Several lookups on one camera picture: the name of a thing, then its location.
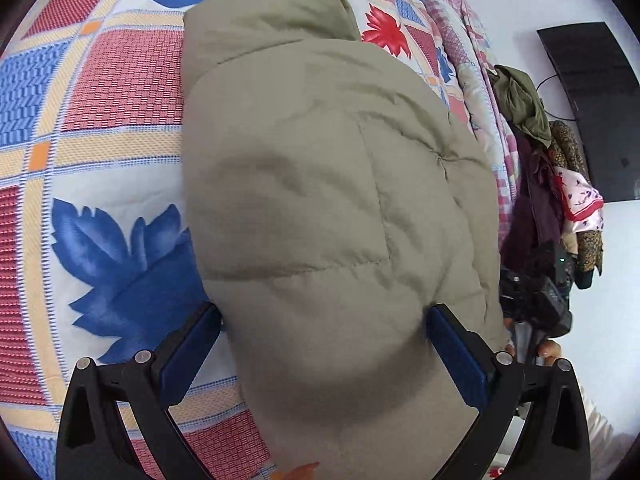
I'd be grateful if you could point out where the beige puffer jacket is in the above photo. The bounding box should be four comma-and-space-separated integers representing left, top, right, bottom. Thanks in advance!
181, 0, 506, 479

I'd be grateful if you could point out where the pile of hanging clothes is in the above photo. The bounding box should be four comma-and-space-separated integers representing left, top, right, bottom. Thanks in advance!
489, 65, 604, 289

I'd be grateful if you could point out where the person's right hand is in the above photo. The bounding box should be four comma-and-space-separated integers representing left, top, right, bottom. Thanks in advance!
503, 318, 562, 366

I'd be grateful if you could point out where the leaf patterned bed cover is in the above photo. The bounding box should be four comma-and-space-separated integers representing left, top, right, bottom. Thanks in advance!
1, 0, 478, 479

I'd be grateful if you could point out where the checked pink quilt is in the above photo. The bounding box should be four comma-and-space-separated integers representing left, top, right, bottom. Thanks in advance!
421, 0, 521, 242

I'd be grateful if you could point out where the black wall television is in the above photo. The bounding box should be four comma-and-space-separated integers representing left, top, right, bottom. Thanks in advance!
537, 22, 640, 202

